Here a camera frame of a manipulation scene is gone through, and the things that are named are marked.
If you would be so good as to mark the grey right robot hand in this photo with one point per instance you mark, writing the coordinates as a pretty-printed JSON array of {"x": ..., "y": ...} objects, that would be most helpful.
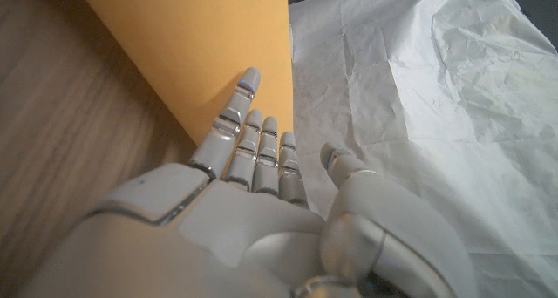
[{"x": 218, "y": 237}]

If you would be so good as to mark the orange origami paper sheet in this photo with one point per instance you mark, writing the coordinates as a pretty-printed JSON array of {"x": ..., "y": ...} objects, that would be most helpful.
[{"x": 196, "y": 41}]

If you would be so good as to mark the white wrinkled backdrop sheet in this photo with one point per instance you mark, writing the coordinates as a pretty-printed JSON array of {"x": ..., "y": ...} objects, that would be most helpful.
[{"x": 414, "y": 115}]

